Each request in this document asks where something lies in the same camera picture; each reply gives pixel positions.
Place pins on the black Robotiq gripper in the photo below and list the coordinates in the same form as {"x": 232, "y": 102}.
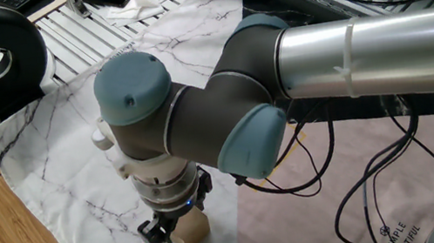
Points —
{"x": 180, "y": 216}

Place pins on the small wooden block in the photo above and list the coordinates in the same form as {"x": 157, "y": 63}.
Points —
{"x": 193, "y": 233}

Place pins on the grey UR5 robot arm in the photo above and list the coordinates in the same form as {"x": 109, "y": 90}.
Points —
{"x": 365, "y": 57}

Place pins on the white wrist adapter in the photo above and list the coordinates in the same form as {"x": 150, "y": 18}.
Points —
{"x": 141, "y": 167}

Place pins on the marble print cloth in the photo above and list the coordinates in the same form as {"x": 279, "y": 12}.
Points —
{"x": 56, "y": 166}

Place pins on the white tissue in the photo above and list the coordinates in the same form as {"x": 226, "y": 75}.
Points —
{"x": 136, "y": 9}

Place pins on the black keyboard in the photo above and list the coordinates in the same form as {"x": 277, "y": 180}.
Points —
{"x": 17, "y": 0}

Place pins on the silver metal bracket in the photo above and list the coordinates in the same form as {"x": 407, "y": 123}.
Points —
{"x": 76, "y": 4}

